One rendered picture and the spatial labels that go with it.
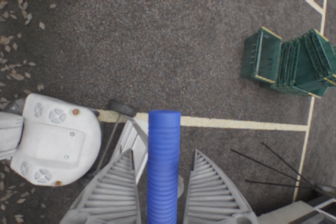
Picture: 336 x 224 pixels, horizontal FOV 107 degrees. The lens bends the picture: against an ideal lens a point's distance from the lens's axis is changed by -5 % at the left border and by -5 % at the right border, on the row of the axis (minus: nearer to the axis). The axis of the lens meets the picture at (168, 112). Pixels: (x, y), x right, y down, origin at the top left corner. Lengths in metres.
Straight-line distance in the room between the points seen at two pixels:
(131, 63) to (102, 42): 0.30
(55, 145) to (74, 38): 0.87
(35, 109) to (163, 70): 1.07
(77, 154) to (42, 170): 0.20
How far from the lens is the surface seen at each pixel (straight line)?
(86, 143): 1.05
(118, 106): 1.11
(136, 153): 1.47
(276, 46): 2.37
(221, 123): 1.88
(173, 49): 1.56
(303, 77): 2.13
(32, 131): 1.21
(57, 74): 1.44
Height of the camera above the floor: 1.35
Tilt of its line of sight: 68 degrees down
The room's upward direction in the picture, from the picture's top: 105 degrees clockwise
